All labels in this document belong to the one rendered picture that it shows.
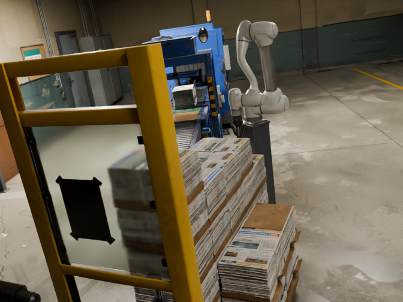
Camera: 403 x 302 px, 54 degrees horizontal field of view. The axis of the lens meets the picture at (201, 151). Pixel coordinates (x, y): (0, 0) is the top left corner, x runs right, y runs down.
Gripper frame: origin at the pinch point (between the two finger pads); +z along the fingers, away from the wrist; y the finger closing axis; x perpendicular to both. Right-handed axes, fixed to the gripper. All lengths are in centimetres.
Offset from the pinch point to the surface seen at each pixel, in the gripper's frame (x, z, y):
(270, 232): -76, 36, 41
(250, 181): -38.8, 18.6, 19.0
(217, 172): -92, -10, 18
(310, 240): 14, 96, 48
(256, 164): -19.8, 13.3, 18.1
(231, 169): -73, -4, 19
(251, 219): -62, 36, 25
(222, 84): 356, 14, -149
